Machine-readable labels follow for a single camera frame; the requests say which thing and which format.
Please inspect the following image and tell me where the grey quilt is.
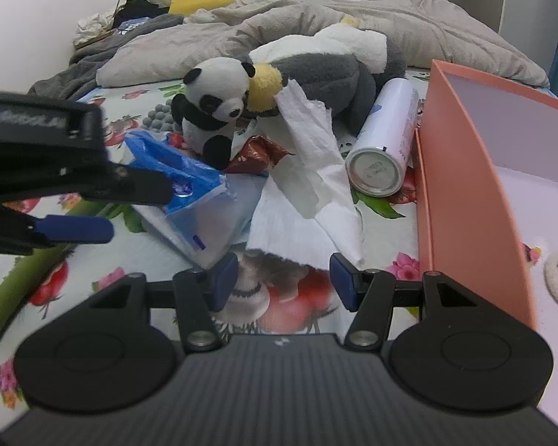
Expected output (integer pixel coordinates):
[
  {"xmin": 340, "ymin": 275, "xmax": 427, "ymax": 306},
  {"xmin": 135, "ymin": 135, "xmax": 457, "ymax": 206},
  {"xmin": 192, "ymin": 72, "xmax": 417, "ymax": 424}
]
[{"xmin": 183, "ymin": 0, "xmax": 552, "ymax": 89}]

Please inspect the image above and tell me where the blue plastic tissue packet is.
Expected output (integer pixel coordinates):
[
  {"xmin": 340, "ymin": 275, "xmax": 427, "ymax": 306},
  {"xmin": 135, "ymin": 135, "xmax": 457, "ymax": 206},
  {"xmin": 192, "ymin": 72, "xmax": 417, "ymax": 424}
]
[{"xmin": 125, "ymin": 130, "xmax": 264, "ymax": 270}]

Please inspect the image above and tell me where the black clothing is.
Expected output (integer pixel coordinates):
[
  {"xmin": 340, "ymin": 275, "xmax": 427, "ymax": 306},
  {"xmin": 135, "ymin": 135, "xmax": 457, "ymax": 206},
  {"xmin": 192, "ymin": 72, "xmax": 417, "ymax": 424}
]
[{"xmin": 112, "ymin": 0, "xmax": 169, "ymax": 29}]

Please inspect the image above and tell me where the brown-red snack wrapper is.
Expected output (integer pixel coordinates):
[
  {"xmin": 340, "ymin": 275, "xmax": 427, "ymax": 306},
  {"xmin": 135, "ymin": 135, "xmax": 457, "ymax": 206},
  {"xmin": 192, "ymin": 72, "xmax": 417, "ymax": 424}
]
[{"xmin": 225, "ymin": 134, "xmax": 292, "ymax": 178}]

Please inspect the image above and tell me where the small panda plush toy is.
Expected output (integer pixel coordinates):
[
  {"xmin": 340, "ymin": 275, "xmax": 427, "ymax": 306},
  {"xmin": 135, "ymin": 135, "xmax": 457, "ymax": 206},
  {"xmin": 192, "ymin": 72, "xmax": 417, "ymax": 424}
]
[{"xmin": 170, "ymin": 57, "xmax": 257, "ymax": 171}]

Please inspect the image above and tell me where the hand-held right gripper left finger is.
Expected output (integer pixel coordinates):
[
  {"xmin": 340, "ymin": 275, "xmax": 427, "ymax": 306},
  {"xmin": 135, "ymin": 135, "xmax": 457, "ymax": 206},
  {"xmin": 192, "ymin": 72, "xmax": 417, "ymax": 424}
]
[{"xmin": 88, "ymin": 252, "xmax": 240, "ymax": 352}]

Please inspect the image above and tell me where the white spray can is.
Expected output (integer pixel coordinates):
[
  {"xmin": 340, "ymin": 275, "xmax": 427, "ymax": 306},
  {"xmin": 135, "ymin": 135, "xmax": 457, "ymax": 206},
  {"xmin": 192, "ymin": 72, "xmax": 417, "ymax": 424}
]
[{"xmin": 344, "ymin": 77, "xmax": 420, "ymax": 198}]

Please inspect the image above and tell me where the large grey plush toy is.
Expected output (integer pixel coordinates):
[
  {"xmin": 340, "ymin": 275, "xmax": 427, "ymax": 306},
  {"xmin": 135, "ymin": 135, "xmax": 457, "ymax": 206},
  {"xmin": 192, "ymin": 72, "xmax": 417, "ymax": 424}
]
[{"xmin": 242, "ymin": 21, "xmax": 408, "ymax": 136}]

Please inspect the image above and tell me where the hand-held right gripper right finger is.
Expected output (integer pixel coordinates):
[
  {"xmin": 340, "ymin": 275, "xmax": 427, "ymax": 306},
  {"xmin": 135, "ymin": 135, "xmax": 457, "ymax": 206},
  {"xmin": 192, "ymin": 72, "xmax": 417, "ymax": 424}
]
[{"xmin": 328, "ymin": 252, "xmax": 481, "ymax": 351}]

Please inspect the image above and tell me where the grey pillow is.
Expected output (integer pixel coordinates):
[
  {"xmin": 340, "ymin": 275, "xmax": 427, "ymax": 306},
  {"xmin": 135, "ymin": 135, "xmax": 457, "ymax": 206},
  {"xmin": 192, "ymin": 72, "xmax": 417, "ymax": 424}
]
[{"xmin": 96, "ymin": 23, "xmax": 261, "ymax": 88}]

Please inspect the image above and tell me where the pink cardboard box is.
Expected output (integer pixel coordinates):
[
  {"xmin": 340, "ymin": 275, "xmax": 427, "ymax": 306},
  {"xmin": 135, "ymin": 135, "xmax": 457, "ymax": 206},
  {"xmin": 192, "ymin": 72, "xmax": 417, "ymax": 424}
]
[{"xmin": 413, "ymin": 59, "xmax": 558, "ymax": 433}]

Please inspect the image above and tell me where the white tissue paper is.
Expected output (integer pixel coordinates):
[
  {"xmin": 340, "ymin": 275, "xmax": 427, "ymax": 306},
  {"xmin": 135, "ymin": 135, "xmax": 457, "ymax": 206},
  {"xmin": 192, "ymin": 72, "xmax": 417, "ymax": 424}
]
[{"xmin": 246, "ymin": 79, "xmax": 366, "ymax": 271}]

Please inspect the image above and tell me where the fruit printed bed sheet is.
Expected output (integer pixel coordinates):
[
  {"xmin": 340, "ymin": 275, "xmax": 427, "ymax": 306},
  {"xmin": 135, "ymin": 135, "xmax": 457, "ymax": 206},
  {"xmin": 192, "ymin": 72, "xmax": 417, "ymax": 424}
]
[{"xmin": 0, "ymin": 68, "xmax": 436, "ymax": 423}]

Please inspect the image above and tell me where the white crumpled cloth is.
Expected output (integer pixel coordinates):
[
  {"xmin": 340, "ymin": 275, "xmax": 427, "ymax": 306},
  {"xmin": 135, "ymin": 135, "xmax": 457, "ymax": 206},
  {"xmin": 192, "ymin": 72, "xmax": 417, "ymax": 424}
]
[{"xmin": 74, "ymin": 11, "xmax": 117, "ymax": 48}]

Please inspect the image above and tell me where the dark grey cloth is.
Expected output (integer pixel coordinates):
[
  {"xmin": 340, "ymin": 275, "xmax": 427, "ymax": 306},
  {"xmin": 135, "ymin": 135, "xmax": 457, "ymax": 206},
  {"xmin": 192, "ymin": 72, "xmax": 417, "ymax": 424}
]
[{"xmin": 28, "ymin": 14, "xmax": 187, "ymax": 101}]

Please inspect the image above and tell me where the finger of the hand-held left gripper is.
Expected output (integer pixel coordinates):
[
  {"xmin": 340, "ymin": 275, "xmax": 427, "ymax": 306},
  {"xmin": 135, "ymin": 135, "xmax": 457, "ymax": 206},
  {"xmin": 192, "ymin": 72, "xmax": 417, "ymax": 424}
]
[
  {"xmin": 0, "ymin": 205, "xmax": 115, "ymax": 257},
  {"xmin": 106, "ymin": 162, "xmax": 174, "ymax": 207}
]

